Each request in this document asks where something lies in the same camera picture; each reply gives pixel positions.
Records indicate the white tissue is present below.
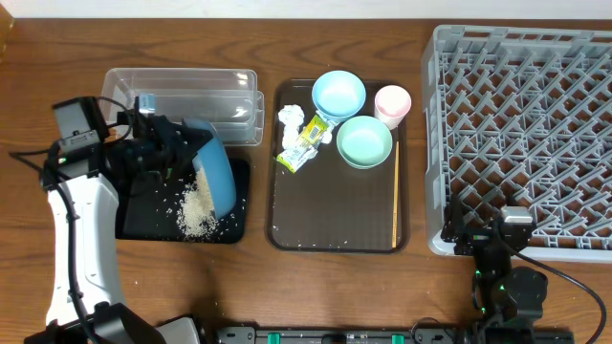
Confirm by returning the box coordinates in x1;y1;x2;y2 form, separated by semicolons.
278;104;304;149

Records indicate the light blue bowl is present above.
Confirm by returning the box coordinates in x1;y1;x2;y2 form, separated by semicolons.
312;71;366;121

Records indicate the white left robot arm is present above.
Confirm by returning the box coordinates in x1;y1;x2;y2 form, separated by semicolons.
25;97;212;343

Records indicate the pink cup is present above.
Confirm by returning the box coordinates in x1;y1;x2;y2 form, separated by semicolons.
374;85;412;130

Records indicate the brown serving tray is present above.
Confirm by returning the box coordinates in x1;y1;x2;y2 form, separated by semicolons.
266;78;410;253

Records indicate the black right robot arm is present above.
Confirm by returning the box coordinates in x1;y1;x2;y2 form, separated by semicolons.
441;195;548;329

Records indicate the pile of rice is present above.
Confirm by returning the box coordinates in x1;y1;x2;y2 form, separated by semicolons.
175;167;233;241

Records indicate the clear plastic bin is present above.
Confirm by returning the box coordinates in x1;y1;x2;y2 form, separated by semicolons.
100;68;265;146

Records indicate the dark blue plate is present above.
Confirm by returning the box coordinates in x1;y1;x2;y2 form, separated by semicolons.
183;118;237;220

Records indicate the yellow snack wrapper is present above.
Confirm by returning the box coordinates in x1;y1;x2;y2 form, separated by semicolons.
276;115;335;173

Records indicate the black plastic tray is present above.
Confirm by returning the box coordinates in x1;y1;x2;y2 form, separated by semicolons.
116;159;250;244

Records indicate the grey dishwasher rack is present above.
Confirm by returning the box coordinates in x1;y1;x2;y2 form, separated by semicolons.
422;25;611;263

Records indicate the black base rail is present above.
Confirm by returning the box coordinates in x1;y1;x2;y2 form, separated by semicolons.
214;325;575;344

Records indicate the light green bowl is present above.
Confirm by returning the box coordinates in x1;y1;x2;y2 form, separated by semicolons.
336;116;393;169

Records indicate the wooden chopstick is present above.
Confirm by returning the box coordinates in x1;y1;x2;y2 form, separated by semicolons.
391;141;400;249

